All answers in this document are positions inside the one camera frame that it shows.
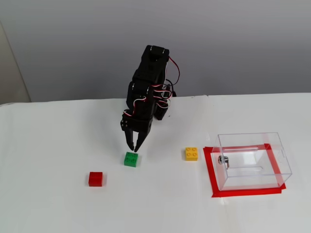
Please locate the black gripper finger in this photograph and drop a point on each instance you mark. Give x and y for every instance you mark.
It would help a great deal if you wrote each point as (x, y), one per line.
(129, 139)
(141, 142)

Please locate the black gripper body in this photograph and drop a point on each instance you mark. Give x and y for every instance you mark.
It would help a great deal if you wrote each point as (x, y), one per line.
(139, 125)

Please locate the green lego brick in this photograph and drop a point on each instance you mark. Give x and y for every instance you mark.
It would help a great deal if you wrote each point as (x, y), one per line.
(131, 159)

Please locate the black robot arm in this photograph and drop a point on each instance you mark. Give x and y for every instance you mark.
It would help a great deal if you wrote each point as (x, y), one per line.
(150, 68)

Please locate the red lego brick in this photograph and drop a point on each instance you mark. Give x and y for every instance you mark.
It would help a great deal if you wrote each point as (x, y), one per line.
(95, 178)

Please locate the yellow lego brick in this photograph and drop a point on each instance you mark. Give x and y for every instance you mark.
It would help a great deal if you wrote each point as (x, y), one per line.
(192, 153)

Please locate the transparent plastic box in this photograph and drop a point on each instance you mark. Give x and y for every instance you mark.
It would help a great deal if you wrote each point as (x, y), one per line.
(252, 165)

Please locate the red tape square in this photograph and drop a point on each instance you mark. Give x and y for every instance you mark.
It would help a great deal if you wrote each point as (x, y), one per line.
(209, 170)

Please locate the silver cam lock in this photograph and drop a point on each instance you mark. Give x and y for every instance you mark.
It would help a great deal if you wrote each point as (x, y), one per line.
(223, 161)

